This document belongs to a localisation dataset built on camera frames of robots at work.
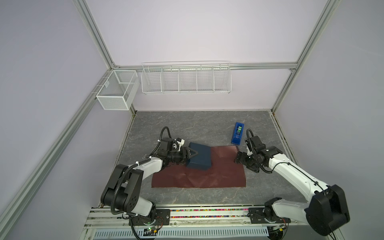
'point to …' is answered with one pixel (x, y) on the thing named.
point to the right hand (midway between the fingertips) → (241, 164)
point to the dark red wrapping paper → (226, 171)
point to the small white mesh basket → (119, 90)
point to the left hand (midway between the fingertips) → (195, 157)
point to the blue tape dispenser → (237, 134)
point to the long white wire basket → (181, 77)
